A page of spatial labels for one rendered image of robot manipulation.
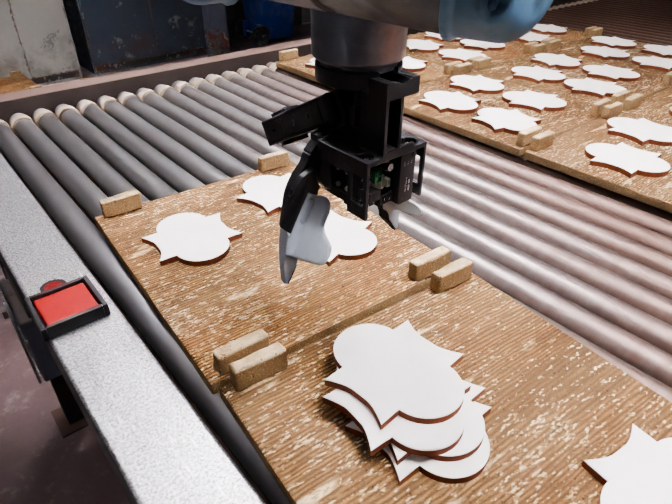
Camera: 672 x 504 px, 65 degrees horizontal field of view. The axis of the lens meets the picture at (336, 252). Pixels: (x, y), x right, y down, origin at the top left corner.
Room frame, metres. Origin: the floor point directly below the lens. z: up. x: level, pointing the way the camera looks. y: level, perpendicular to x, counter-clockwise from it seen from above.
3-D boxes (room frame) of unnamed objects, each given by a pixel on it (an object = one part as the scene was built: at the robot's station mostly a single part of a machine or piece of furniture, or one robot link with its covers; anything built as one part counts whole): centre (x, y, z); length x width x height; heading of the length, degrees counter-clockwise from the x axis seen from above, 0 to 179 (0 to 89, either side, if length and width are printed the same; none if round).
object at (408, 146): (0.44, -0.02, 1.17); 0.09 x 0.08 x 0.12; 41
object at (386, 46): (0.44, -0.02, 1.25); 0.08 x 0.08 x 0.05
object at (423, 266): (0.55, -0.12, 0.95); 0.06 x 0.02 x 0.03; 126
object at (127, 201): (0.71, 0.33, 0.95); 0.06 x 0.02 x 0.03; 126
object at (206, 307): (0.63, 0.10, 0.93); 0.41 x 0.35 x 0.02; 36
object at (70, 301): (0.50, 0.33, 0.92); 0.06 x 0.06 x 0.01; 40
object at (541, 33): (1.99, -0.64, 0.94); 0.41 x 0.35 x 0.04; 41
